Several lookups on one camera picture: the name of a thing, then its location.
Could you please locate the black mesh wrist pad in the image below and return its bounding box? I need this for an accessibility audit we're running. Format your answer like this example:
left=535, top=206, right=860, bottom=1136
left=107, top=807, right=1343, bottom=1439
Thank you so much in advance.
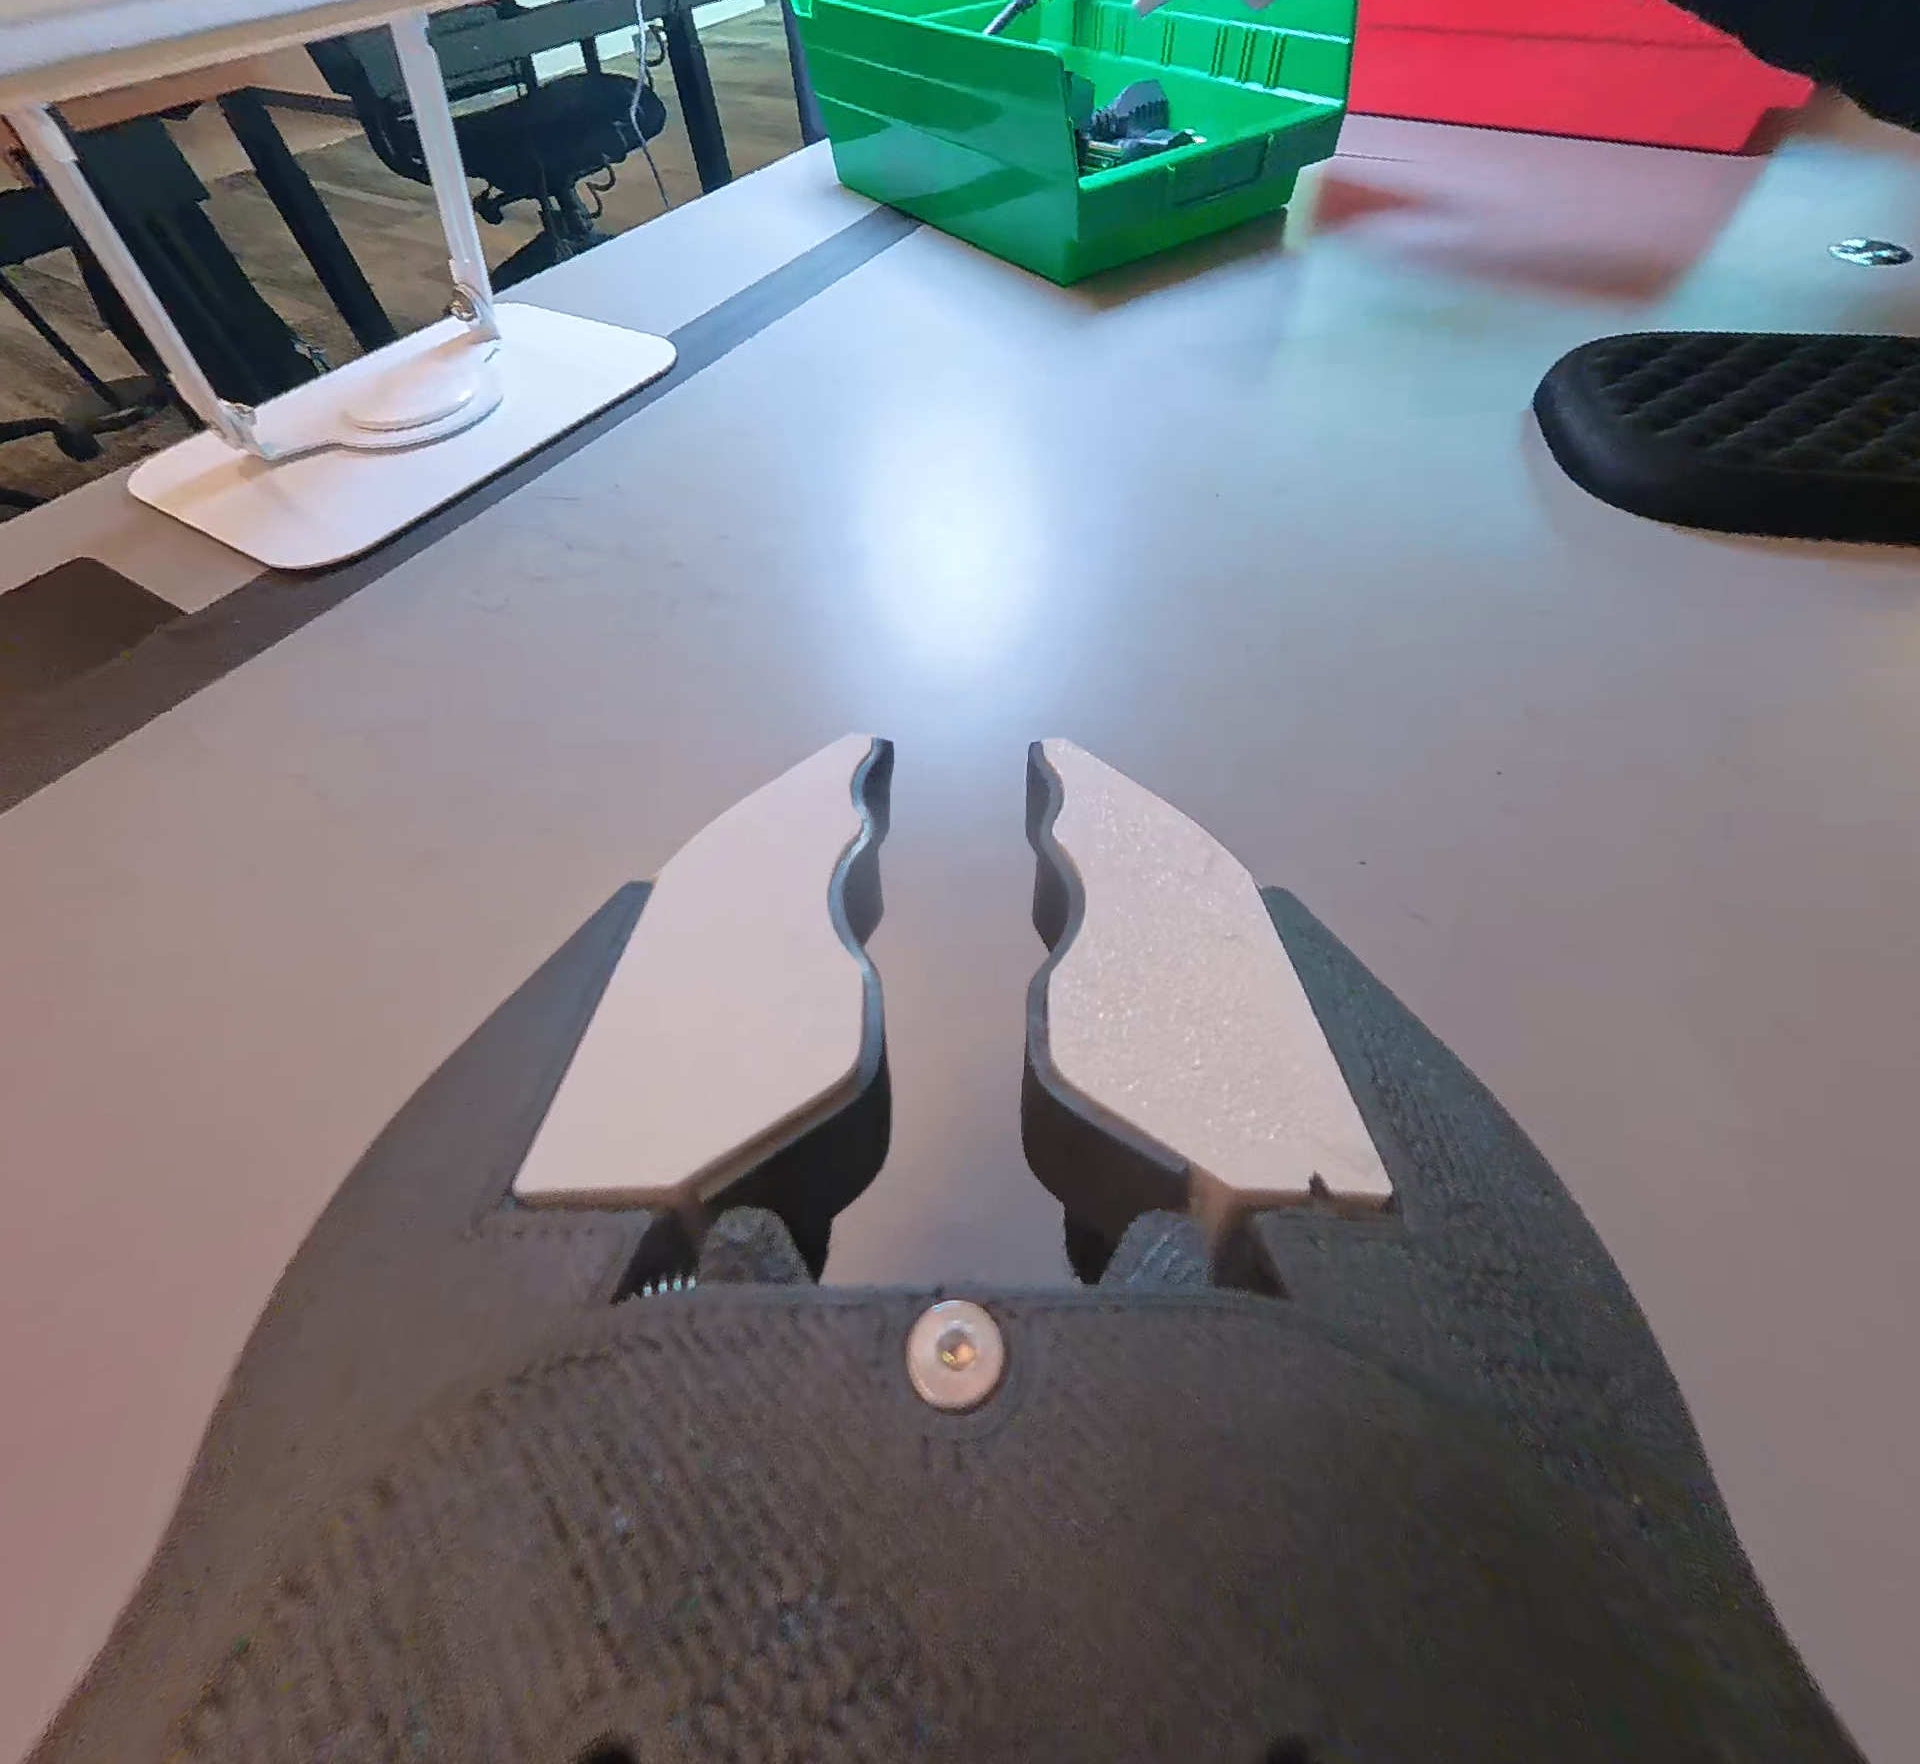
left=1534, top=332, right=1920, bottom=545

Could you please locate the red plastic bin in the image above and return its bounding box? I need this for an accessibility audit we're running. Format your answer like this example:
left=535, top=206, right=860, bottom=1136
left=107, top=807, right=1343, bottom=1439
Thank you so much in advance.
left=1343, top=0, right=1820, bottom=158

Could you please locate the green plastic bin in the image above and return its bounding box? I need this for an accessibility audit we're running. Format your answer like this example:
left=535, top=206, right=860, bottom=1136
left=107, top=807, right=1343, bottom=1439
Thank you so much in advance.
left=784, top=0, right=1364, bottom=288

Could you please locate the white document stand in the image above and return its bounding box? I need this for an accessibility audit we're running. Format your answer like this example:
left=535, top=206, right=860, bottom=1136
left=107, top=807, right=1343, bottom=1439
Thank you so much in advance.
left=0, top=0, right=680, bottom=574

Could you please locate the black office chair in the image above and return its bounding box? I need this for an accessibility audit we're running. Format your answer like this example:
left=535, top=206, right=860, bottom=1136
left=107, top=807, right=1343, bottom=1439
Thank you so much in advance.
left=307, top=0, right=668, bottom=288

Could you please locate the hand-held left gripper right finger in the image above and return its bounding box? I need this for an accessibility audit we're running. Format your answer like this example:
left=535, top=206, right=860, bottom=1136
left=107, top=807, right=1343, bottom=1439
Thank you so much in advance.
left=1023, top=738, right=1395, bottom=1214

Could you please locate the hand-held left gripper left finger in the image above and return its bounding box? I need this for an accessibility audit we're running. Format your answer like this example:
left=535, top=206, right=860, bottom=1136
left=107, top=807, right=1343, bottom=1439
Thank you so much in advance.
left=515, top=734, right=898, bottom=1214

